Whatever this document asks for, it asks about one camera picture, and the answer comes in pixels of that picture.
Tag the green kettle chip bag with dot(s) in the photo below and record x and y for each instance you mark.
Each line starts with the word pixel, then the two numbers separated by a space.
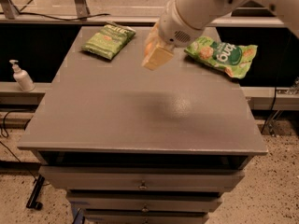
pixel 109 40

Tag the green rice chip bag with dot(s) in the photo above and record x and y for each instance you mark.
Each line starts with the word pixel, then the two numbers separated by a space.
pixel 233 60

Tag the white pump bottle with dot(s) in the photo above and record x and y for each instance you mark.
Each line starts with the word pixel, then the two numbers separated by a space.
pixel 22 77

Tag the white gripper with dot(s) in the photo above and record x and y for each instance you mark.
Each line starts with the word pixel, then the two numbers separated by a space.
pixel 173 28

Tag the grey drawer cabinet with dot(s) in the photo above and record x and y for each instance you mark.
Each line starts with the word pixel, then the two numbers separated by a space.
pixel 134 146

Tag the black floor stand foot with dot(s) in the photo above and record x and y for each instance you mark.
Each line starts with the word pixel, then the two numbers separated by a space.
pixel 33 203

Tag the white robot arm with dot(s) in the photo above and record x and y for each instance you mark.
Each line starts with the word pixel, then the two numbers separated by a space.
pixel 286 11

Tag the orange fruit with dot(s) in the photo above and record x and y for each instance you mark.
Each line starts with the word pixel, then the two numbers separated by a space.
pixel 148 48

